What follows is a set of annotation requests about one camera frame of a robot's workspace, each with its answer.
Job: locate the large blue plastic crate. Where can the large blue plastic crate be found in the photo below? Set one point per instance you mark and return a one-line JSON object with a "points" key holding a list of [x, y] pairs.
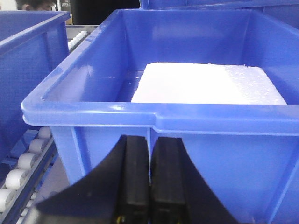
{"points": [[248, 154]]}

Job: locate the white roller conveyor track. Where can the white roller conveyor track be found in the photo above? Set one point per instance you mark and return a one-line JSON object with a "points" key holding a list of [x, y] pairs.
{"points": [[21, 185]]}

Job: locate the blue crate behind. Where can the blue crate behind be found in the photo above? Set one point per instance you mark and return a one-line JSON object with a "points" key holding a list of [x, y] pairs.
{"points": [[286, 11]]}

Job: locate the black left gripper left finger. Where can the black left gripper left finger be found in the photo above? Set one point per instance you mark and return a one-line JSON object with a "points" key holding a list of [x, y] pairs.
{"points": [[116, 191]]}

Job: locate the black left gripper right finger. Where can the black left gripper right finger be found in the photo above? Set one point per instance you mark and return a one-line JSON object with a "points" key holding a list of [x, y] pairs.
{"points": [[179, 194]]}

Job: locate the white foam block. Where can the white foam block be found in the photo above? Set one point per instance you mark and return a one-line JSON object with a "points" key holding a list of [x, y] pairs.
{"points": [[196, 83]]}

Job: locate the person's dark-haired head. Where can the person's dark-haired head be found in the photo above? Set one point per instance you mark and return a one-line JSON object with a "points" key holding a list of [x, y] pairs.
{"points": [[35, 5]]}

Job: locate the blue crate at left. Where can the blue crate at left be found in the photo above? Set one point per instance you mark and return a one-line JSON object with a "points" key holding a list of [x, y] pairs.
{"points": [[32, 45]]}

